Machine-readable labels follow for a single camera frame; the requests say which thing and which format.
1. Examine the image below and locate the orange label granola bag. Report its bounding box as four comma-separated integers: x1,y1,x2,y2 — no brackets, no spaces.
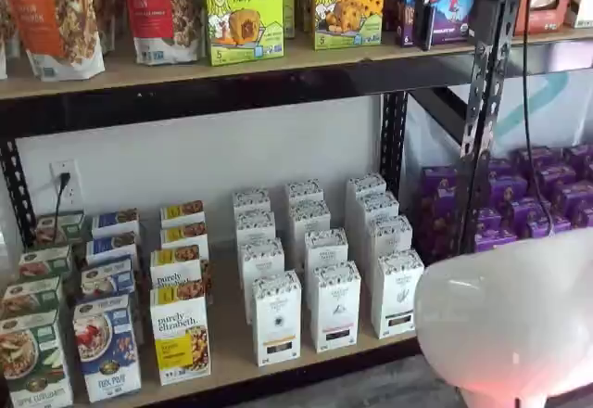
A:
2,0,107,83

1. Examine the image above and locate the green oatmeal box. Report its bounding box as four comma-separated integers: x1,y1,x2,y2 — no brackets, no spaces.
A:
0,308,76,408
34,211,87,249
18,244,74,285
0,275,65,322

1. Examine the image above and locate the red label granola bag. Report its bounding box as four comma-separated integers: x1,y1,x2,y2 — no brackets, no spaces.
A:
120,0,206,67

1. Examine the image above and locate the white box green strip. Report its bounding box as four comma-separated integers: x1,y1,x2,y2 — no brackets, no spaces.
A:
370,249,425,340
344,172,388,201
356,190,401,224
365,214,414,261

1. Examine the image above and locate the white box yellow strip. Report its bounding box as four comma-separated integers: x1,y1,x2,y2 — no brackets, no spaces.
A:
250,270,303,368
237,237,286,322
231,187,272,217
233,210,277,248

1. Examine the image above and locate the blue oatmeal box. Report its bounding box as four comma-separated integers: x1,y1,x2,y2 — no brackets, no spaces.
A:
72,294,143,404
90,209,141,240
85,231,140,266
80,255,136,301

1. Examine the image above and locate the purple blue snack bar box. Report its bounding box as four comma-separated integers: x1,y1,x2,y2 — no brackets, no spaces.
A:
384,0,479,49

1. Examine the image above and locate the white box pink strip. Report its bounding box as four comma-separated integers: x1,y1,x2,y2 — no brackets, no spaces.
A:
302,227,350,273
309,260,363,354
288,199,333,243
284,180,326,208

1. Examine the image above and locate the short wooden shelf board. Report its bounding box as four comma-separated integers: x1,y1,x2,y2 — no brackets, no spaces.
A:
509,26,593,50

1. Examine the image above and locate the black plug with cable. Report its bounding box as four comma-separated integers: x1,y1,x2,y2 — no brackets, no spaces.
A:
53,172,72,243

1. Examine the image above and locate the white yellow granola box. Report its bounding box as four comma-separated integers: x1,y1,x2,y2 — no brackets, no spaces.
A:
148,279,213,387
159,221,210,261
159,199,207,231
148,245,203,289

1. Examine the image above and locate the green Bobo's apple pie box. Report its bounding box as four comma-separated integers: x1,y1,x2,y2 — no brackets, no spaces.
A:
280,0,298,41
203,0,285,68

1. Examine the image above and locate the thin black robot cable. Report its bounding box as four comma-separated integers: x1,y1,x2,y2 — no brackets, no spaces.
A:
520,0,557,238

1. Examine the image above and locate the brown cardboard surface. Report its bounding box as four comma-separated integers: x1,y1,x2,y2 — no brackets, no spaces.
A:
69,240,421,408

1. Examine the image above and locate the yellow Bobo's peanut butter box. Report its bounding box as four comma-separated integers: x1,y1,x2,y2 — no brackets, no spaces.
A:
314,0,387,51

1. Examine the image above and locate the white wall outlet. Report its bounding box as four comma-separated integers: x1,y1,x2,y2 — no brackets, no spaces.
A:
49,159,81,206

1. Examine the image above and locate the long wooden shelf board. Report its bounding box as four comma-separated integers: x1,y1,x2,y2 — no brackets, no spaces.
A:
0,31,479,101

